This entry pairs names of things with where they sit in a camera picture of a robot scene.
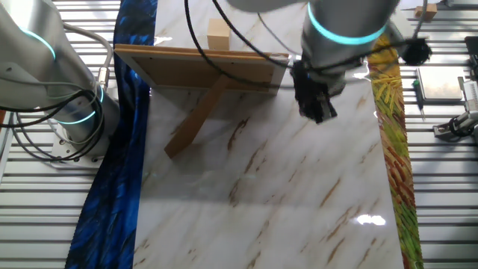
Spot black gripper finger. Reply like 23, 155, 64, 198
298, 97, 319, 124
317, 95, 338, 123

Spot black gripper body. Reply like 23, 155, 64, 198
290, 59, 347, 102

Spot light wooden cube block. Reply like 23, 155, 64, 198
206, 17, 232, 52

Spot yellow green painted cloth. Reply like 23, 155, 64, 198
367, 33, 425, 269

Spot white marble pattern sheet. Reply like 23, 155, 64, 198
132, 0, 406, 269

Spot flat grey metal plate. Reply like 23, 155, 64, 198
415, 66, 465, 102

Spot small wooden block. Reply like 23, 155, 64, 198
413, 2, 438, 22

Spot black box device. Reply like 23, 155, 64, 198
465, 35, 478, 81

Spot blue painted cloth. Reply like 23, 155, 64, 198
65, 0, 160, 269

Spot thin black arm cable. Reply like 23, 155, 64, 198
211, 0, 415, 72

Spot green handled screwdriver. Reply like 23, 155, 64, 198
412, 79, 426, 121

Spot black cable connector bundle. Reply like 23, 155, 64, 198
401, 37, 433, 67

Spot wooden picture frame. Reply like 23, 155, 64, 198
114, 43, 291, 160

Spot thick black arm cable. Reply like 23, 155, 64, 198
184, 0, 296, 90

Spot black small camera cable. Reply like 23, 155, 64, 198
447, 115, 472, 137

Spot ribbed silver camera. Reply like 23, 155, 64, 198
458, 76, 478, 113

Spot grey cable with metal plug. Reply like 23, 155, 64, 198
61, 22, 115, 93

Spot black looped cable bundle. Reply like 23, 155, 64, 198
0, 86, 108, 162

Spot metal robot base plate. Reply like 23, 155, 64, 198
50, 130, 106, 168

